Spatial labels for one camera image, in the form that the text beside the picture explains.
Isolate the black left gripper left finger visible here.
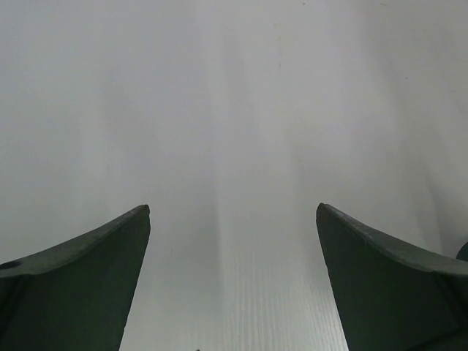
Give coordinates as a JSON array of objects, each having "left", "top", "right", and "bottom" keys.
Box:
[{"left": 1, "top": 205, "right": 150, "bottom": 351}]

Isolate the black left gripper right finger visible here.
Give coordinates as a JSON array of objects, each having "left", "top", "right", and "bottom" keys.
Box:
[{"left": 316, "top": 203, "right": 467, "bottom": 351}]

